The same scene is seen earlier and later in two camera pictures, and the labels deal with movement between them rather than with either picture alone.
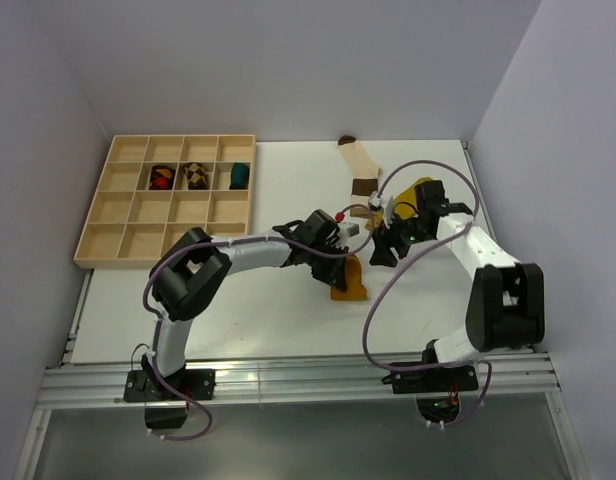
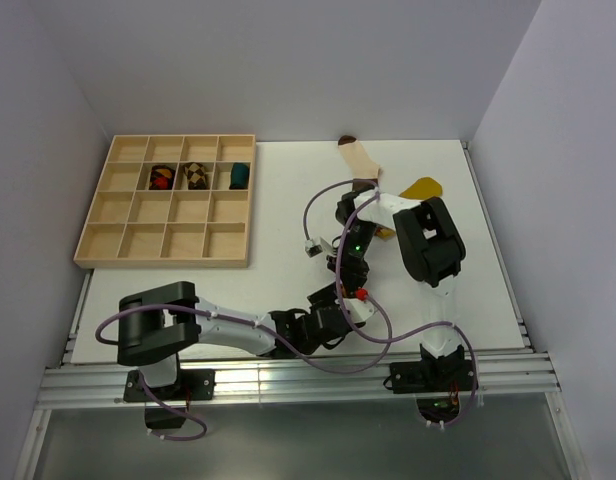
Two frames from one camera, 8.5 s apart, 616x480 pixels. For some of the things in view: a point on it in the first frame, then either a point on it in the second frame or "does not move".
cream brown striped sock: (365, 174) does not move
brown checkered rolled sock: (196, 176) does not move
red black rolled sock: (161, 178) does not move
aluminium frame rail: (63, 387) does not move
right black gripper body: (401, 234) → (352, 256)
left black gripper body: (324, 267) → (323, 298)
